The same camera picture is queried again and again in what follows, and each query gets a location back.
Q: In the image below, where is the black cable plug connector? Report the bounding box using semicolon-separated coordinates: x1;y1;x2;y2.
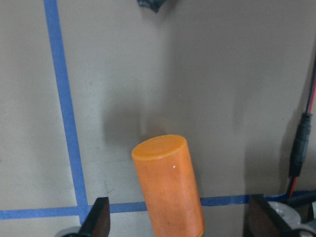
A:
137;0;170;13

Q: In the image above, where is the red black power cable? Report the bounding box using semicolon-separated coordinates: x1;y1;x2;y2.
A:
287;59;316;198

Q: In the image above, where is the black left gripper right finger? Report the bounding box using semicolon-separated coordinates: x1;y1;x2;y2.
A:
243;195;316;237

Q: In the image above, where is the plain orange cylinder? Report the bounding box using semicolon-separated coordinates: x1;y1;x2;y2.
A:
131;135;205;237

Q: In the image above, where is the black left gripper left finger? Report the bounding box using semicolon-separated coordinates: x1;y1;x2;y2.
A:
56;197;111;237

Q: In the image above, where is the green conveyor belt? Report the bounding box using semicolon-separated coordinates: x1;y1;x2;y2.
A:
267;190;316;229

